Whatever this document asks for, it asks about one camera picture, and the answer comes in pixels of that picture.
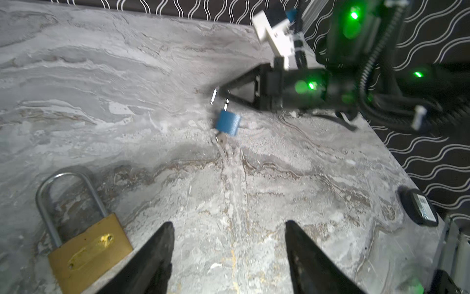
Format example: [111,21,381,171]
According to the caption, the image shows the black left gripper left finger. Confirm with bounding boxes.
[98,222,175,294]

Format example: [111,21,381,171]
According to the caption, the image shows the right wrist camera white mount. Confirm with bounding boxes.
[252,6,307,69]

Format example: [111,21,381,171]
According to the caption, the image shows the small blue padlock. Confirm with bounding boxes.
[215,98,242,137]

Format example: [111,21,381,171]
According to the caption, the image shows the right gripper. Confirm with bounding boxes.
[217,64,356,112]

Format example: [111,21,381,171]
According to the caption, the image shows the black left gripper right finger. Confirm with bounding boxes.
[285,220,363,294]

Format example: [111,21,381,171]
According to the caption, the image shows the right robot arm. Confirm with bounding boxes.
[213,1,470,133]

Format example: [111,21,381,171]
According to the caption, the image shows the brass padlock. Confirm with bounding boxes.
[35,169,133,294]

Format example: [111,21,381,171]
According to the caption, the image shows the black corrugated cable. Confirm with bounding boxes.
[357,0,470,129]

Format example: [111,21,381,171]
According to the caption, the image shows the black round puck with label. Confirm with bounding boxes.
[397,186,439,227]

